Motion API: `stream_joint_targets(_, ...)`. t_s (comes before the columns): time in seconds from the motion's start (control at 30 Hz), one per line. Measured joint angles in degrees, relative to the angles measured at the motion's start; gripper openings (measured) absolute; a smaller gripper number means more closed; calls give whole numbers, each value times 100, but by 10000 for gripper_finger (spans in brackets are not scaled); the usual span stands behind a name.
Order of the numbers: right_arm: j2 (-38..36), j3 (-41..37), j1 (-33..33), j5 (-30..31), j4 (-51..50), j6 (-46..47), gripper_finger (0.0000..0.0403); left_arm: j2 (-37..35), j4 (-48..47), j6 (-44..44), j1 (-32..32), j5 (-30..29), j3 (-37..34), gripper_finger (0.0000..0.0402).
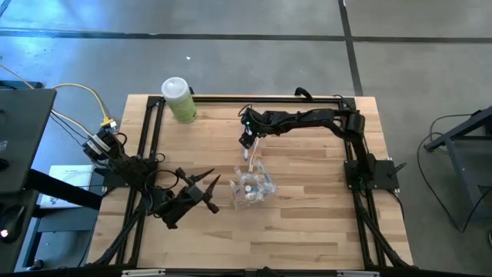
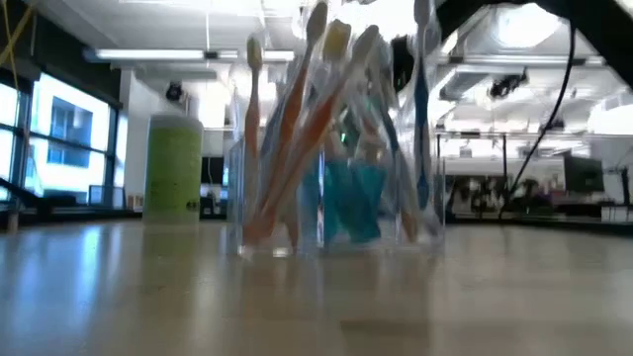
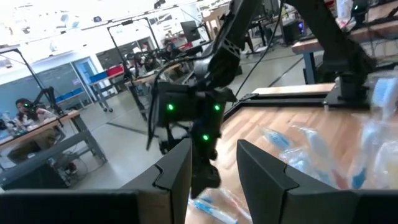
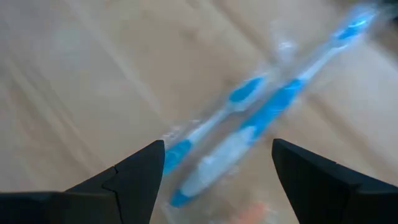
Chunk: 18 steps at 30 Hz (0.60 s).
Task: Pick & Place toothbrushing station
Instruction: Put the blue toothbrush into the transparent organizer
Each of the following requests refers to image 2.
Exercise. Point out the orange toothbrush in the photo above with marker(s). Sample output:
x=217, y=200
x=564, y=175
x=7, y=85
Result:
x=292, y=109
x=408, y=222
x=253, y=114
x=316, y=123

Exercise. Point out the black ceiling camera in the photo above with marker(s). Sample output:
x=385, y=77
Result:
x=174, y=91
x=556, y=123
x=507, y=85

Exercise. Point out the silver ventilation duct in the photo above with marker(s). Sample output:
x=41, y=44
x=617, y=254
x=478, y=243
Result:
x=514, y=29

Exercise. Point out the small grey post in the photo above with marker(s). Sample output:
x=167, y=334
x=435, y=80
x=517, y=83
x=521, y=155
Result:
x=12, y=221

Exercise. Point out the clear plastic bag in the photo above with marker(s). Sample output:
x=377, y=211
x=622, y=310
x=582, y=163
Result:
x=277, y=247

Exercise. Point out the large office window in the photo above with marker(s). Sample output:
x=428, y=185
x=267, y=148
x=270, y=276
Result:
x=69, y=123

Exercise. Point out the green disinfecting wipes canister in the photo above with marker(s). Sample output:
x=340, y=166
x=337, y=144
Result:
x=173, y=170

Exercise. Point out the long ceiling light rail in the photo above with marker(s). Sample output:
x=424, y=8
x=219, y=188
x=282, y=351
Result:
x=148, y=54

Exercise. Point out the black metal rack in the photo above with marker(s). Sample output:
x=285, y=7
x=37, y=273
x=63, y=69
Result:
x=470, y=134

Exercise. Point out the black computer monitor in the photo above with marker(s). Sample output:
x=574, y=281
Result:
x=583, y=174

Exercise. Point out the dark wall monitor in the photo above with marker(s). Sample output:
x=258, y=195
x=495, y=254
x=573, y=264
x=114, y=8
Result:
x=211, y=170

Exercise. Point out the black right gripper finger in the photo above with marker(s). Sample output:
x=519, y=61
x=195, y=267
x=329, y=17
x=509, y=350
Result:
x=403, y=64

